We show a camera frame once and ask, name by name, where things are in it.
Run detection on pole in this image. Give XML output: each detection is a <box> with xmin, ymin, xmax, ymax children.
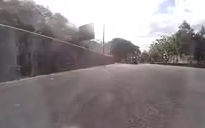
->
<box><xmin>102</xmin><ymin>23</ymin><xmax>106</xmax><ymax>56</ymax></box>

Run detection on dark round tree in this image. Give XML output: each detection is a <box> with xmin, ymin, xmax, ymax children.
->
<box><xmin>109</xmin><ymin>37</ymin><xmax>142</xmax><ymax>63</ymax></box>

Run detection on vehicle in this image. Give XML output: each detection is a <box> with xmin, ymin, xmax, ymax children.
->
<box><xmin>131</xmin><ymin>56</ymin><xmax>139</xmax><ymax>65</ymax></box>

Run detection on grey asphalt road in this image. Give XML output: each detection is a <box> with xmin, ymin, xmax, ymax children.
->
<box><xmin>0</xmin><ymin>62</ymin><xmax>205</xmax><ymax>128</ymax></box>

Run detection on dark sign board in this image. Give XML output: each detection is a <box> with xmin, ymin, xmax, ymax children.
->
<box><xmin>78</xmin><ymin>22</ymin><xmax>96</xmax><ymax>42</ymax></box>

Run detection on row of green trees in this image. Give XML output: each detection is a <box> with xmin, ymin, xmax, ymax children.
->
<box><xmin>147</xmin><ymin>19</ymin><xmax>205</xmax><ymax>65</ymax></box>

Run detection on long grey concrete wall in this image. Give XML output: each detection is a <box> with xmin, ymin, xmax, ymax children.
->
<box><xmin>0</xmin><ymin>21</ymin><xmax>116</xmax><ymax>84</ymax></box>

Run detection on trees behind wall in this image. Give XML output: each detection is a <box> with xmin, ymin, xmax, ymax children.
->
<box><xmin>0</xmin><ymin>0</ymin><xmax>81</xmax><ymax>46</ymax></box>

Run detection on low kerb wall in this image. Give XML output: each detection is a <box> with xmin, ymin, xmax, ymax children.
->
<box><xmin>150</xmin><ymin>61</ymin><xmax>205</xmax><ymax>70</ymax></box>

